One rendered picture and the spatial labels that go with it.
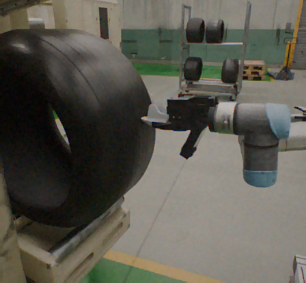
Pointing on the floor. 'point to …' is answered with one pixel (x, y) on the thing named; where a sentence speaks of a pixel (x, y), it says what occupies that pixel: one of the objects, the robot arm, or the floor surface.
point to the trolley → (195, 72)
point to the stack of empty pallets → (253, 71)
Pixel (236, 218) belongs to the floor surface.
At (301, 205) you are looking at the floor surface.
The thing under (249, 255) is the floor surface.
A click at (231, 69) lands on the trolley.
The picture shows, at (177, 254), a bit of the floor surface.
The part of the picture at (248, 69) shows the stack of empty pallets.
